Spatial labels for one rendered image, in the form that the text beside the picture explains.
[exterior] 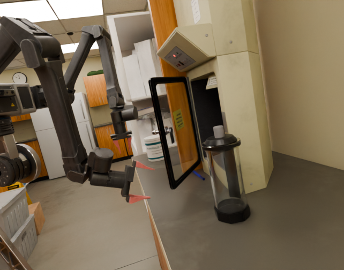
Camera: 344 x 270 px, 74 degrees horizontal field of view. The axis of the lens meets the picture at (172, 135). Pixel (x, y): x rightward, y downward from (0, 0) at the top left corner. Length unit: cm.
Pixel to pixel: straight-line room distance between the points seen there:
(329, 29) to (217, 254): 82
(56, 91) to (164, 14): 63
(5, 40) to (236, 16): 66
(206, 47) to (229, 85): 14
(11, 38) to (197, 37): 50
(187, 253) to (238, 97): 48
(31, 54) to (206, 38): 48
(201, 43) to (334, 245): 61
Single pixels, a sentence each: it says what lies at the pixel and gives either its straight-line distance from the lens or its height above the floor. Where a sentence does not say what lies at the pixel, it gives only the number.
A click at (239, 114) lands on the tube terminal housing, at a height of 121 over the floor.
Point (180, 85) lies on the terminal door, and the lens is 98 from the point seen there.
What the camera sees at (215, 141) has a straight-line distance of 63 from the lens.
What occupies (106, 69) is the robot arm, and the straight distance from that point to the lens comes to 122.
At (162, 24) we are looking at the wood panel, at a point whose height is 163.
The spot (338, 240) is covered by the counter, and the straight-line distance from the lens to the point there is 67.
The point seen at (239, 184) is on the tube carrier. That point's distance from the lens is 67.
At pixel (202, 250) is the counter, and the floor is 94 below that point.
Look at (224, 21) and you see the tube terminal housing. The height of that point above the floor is 151.
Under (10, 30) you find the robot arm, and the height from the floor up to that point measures 156.
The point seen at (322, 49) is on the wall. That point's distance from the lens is 105.
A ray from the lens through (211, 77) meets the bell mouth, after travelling 88.
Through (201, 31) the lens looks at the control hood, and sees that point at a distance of 76.
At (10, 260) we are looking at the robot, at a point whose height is 57.
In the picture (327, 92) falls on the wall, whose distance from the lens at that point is 105.
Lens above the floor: 132
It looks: 9 degrees down
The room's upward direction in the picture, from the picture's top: 11 degrees counter-clockwise
